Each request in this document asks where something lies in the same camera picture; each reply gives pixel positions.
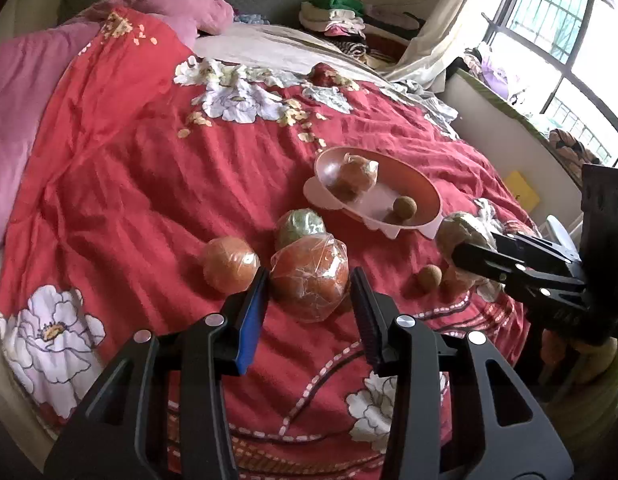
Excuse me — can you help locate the pink flower-shaped bowl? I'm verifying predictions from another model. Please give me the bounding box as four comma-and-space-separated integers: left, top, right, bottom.
303, 146, 444, 241

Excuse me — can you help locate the plastic orange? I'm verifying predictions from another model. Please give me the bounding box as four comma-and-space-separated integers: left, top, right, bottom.
335, 154, 380, 203
435, 211, 497, 266
203, 236, 261, 295

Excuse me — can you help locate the pink quilt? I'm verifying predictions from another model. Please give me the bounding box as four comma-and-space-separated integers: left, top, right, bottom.
0, 0, 234, 256

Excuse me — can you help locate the white curtain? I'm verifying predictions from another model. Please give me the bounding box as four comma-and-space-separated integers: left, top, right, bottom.
384, 0, 524, 91

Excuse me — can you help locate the brown patterned cloth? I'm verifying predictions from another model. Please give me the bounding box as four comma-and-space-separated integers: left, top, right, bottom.
546, 127, 602, 166

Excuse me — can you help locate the window with grille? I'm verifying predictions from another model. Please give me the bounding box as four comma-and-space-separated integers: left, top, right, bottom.
481, 0, 618, 171

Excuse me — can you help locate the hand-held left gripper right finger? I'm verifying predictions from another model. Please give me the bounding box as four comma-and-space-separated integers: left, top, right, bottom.
350, 266, 574, 480

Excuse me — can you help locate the grey bed sheet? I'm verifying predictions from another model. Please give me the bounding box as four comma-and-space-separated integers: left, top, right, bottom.
194, 22, 404, 81

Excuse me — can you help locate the white patterned cloth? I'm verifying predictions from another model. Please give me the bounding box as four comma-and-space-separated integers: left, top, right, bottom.
384, 77, 460, 138

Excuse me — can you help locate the red floral blanket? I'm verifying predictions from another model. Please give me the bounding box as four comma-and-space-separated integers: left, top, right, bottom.
0, 7, 540, 480

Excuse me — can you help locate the plastic green fruit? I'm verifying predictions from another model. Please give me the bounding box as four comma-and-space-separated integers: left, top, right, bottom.
274, 208, 330, 252

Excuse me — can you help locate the yellow box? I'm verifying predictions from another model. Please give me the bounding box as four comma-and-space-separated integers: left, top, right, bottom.
504, 170, 542, 211

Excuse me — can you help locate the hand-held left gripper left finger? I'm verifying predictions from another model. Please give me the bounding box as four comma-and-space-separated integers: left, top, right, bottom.
44, 266, 270, 480

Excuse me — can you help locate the bay window ledge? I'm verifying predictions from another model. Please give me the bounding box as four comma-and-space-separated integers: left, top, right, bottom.
441, 67, 584, 226

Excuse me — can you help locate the brown kiwi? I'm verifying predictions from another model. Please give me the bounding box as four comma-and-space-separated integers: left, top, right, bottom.
392, 196, 418, 223
416, 265, 444, 295

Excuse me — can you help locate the pile of folded clothes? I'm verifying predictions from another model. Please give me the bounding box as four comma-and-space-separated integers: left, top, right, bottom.
299, 0, 424, 56

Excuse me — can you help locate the plastic red apple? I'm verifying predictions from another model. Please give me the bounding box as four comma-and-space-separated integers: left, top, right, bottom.
270, 234, 350, 324

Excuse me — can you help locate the white plastic object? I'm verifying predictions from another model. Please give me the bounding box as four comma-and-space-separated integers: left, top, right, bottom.
545, 215, 574, 257

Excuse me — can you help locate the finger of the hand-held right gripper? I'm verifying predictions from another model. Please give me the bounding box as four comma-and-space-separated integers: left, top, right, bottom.
490, 231, 582, 268
451, 241, 587, 311

